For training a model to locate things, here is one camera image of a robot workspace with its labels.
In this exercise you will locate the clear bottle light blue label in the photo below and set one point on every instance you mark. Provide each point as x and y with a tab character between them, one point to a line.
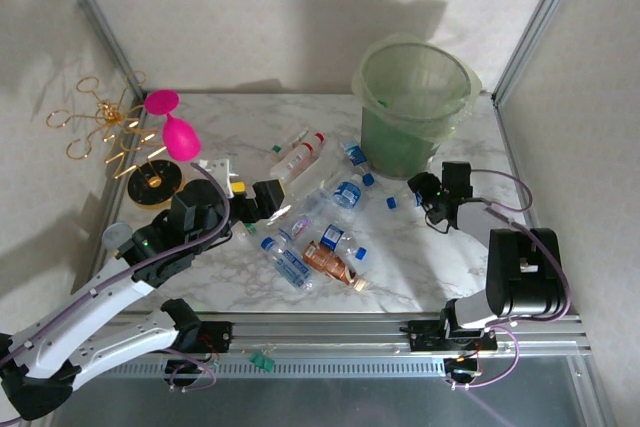
290	264

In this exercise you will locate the small clear bottle green label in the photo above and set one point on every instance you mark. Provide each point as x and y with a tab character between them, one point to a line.
246	233

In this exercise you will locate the clear bottle dark blue label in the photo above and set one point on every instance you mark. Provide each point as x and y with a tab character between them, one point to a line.
331	236

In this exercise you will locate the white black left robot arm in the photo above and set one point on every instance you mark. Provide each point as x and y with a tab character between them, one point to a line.
85	327

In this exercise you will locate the brown plastic bottle beige cap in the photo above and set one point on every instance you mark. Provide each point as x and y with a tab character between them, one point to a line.
325	262

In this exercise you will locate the grey metal panel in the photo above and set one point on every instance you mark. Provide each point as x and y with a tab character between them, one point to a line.
325	407

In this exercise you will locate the small clear bottle blue label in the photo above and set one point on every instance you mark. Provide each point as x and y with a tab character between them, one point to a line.
347	193

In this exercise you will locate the clear crushed bottle white strip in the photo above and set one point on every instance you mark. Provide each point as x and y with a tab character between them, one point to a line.
280	214

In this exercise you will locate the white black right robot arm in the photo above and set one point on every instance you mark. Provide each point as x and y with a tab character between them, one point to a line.
525	287

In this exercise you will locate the clear bottle red cap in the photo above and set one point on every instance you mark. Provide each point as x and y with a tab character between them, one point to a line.
295	162

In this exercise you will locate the pink plastic goblet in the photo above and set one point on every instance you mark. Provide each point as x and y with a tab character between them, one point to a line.
180	139

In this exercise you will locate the small green clip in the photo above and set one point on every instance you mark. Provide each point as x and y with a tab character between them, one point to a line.
261	361

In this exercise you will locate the aluminium table side rail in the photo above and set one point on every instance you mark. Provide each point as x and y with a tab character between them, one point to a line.
509	147
114	202

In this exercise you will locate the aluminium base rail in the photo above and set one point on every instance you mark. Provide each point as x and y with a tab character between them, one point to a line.
320	334

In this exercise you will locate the small circuit board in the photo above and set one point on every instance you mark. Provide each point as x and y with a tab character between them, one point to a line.
462	371
207	363

